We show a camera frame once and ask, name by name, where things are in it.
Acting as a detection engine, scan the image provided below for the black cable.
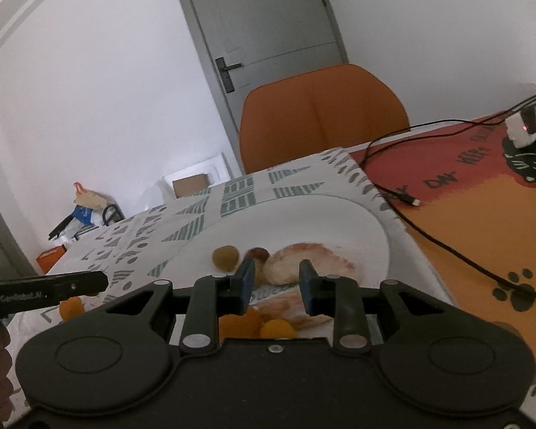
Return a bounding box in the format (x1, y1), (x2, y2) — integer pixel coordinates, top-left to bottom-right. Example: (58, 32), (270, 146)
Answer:
(361, 93), (536, 208)
(382, 188), (536, 301)

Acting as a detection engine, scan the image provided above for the brown cardboard box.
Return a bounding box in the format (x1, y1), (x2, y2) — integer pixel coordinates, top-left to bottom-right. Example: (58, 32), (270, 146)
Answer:
(172, 173), (210, 198)

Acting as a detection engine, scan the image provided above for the black door handle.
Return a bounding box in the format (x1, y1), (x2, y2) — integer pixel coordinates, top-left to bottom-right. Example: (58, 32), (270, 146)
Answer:
(215, 56), (243, 95)

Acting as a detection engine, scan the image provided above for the orange box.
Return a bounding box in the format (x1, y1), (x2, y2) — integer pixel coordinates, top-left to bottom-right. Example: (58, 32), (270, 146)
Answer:
(36, 246), (68, 274)

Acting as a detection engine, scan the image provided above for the green-brown kiwi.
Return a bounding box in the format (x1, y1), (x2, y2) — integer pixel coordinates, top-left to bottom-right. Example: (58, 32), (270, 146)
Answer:
(212, 245), (240, 271)

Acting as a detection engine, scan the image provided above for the blue bag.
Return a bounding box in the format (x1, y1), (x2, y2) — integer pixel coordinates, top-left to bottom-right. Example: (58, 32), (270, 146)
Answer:
(71, 206), (95, 228)

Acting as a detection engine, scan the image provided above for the large orange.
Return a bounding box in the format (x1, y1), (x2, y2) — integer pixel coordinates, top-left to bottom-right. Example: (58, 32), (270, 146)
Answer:
(219, 308), (264, 341)
(59, 296), (85, 323)

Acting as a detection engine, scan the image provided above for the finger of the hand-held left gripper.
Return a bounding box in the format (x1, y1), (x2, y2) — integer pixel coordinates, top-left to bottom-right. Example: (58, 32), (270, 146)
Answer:
(298, 259), (463, 355)
(0, 270), (110, 321)
(89, 259), (256, 357)

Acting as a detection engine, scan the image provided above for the white plate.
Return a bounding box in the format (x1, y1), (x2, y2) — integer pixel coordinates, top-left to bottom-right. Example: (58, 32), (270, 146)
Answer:
(172, 194), (390, 345)

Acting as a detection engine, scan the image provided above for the grey door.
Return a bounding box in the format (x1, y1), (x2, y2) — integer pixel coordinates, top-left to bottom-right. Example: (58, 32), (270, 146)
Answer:
(169, 0), (350, 175)

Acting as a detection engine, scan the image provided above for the white foam board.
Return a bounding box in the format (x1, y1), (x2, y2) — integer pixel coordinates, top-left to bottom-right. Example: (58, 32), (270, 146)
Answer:
(160, 152), (231, 200)

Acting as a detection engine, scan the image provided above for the white power adapter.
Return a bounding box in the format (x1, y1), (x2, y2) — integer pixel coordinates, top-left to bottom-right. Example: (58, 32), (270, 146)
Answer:
(506, 106), (536, 149)

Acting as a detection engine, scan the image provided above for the red plum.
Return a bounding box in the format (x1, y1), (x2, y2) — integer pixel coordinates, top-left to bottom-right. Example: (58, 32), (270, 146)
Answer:
(242, 247), (271, 287)

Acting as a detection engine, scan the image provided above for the patterned white tablecloth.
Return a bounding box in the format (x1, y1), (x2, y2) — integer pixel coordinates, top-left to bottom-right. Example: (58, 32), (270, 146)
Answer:
(6, 145), (458, 412)

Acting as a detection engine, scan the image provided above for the brown paper bag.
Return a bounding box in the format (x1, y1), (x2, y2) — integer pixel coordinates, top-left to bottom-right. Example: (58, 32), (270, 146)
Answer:
(73, 182), (106, 210)

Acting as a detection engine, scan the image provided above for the orange printed table mat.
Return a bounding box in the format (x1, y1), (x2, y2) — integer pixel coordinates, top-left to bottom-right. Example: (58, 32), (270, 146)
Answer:
(348, 107), (536, 426)

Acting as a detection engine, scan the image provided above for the orange chair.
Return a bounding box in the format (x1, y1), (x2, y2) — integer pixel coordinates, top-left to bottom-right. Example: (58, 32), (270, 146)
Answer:
(239, 64), (411, 174)

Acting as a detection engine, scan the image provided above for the small orange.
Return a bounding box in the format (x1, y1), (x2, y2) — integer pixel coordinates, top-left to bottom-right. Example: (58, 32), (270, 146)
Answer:
(260, 319), (299, 340)

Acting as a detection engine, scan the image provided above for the black trolley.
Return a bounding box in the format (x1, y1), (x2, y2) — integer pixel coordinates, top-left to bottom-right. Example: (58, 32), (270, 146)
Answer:
(101, 204), (125, 228)

